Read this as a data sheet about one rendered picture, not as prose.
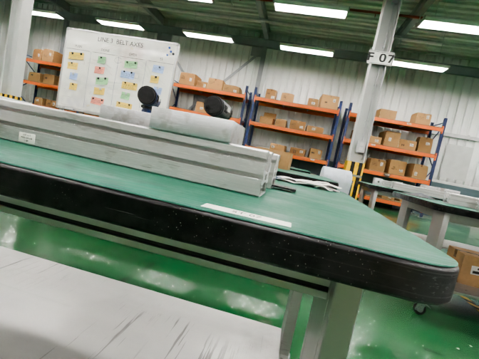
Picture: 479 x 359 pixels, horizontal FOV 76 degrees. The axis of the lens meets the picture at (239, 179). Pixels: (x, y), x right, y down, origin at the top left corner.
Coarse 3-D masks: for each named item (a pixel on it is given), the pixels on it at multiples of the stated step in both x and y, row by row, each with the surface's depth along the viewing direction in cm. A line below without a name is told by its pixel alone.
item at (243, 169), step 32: (0, 128) 65; (32, 128) 65; (64, 128) 62; (96, 128) 62; (128, 128) 59; (96, 160) 61; (128, 160) 60; (160, 160) 58; (192, 160) 57; (224, 160) 56; (256, 160) 56; (256, 192) 55
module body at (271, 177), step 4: (276, 156) 73; (272, 160) 74; (276, 160) 74; (272, 164) 73; (276, 164) 75; (272, 168) 73; (276, 168) 80; (272, 172) 73; (276, 172) 81; (268, 176) 73; (272, 176) 73; (268, 180) 73; (272, 180) 76; (268, 184) 73; (268, 188) 74
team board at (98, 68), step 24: (72, 48) 383; (96, 48) 377; (120, 48) 372; (144, 48) 366; (168, 48) 361; (72, 72) 385; (96, 72) 378; (120, 72) 373; (144, 72) 368; (168, 72) 362; (72, 96) 387; (96, 96) 381; (120, 96) 374; (168, 96) 363
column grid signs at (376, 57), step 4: (372, 52) 573; (376, 52) 571; (380, 52) 570; (384, 52) 569; (388, 52) 568; (368, 56) 574; (372, 56) 573; (376, 56) 572; (380, 56) 571; (384, 56) 569; (388, 56) 568; (392, 56) 567; (368, 60) 575; (372, 60) 573; (376, 60) 572; (380, 60) 571; (384, 60) 570; (388, 60) 568; (392, 60) 567; (380, 64) 571; (384, 64) 570; (388, 64) 569; (392, 64) 568
